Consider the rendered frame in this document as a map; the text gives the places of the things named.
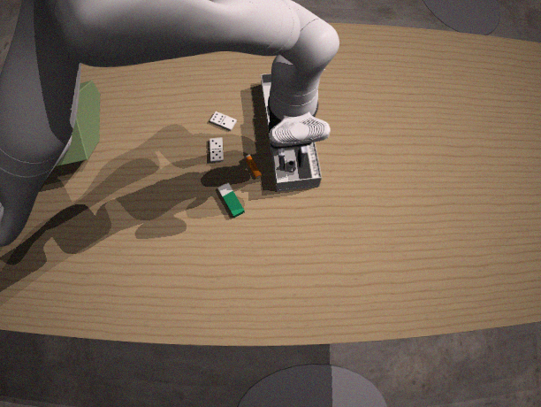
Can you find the white domino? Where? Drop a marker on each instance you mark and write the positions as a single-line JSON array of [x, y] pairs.
[[223, 121], [216, 150]]

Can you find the grey three-compartment bin rack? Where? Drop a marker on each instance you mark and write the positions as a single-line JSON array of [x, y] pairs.
[[308, 176]]

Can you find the green and white eraser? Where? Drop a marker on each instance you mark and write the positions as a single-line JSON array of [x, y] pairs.
[[231, 200]]

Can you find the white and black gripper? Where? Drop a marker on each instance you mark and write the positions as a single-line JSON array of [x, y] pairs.
[[293, 124]]

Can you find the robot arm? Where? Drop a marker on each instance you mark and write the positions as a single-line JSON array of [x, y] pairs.
[[40, 81]]

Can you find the orange aa battery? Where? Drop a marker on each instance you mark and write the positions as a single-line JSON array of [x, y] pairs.
[[253, 167]]

